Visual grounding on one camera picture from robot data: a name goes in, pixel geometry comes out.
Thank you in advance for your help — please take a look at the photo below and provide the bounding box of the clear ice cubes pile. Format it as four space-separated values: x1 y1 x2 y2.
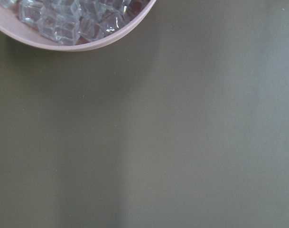
0 0 149 46

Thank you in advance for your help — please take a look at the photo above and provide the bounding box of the pink bowl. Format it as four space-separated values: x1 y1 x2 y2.
0 0 156 52

